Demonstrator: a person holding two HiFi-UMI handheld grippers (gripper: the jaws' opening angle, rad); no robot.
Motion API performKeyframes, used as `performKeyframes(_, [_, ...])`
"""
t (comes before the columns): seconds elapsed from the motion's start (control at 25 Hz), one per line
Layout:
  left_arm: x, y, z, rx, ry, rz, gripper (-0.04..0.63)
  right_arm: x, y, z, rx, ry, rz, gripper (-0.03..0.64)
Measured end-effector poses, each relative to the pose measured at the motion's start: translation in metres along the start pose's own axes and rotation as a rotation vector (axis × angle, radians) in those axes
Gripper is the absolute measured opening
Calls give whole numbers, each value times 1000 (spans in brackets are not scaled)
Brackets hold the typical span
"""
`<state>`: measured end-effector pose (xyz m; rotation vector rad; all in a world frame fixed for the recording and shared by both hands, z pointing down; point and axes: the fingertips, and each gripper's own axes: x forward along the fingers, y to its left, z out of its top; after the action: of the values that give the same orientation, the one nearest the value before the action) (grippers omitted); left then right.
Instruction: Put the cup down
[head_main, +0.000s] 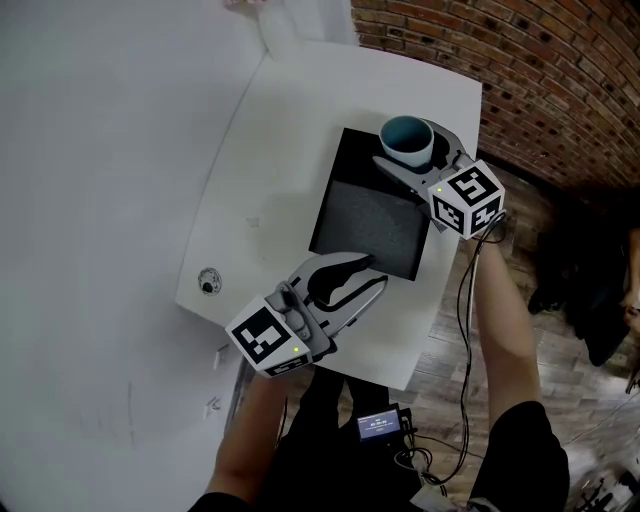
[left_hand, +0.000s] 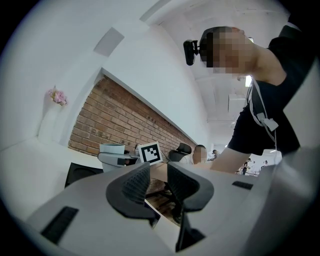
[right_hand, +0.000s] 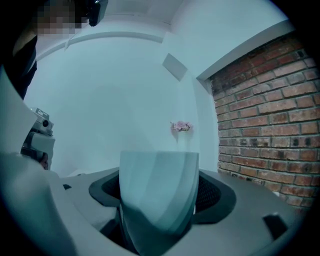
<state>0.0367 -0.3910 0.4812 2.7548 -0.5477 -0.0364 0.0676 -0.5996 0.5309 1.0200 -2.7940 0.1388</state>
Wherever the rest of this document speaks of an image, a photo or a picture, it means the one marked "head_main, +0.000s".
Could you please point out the round table grommet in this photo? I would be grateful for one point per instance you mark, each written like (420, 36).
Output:
(209, 281)

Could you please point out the person's black shirt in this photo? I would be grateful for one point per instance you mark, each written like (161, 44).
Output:
(340, 475)

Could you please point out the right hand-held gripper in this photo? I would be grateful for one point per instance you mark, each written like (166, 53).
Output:
(467, 200)

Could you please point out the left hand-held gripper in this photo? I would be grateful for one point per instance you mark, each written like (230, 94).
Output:
(272, 340)

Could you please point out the black rectangular tray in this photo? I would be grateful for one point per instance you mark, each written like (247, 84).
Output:
(370, 225)

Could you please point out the person's right forearm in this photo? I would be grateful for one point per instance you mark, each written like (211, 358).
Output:
(505, 340)

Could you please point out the pale blue cup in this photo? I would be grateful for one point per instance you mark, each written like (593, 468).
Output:
(406, 142)

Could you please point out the person's left forearm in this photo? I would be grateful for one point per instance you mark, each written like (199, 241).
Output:
(250, 430)

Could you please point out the white wall socket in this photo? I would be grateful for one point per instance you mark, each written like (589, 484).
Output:
(212, 406)
(220, 357)

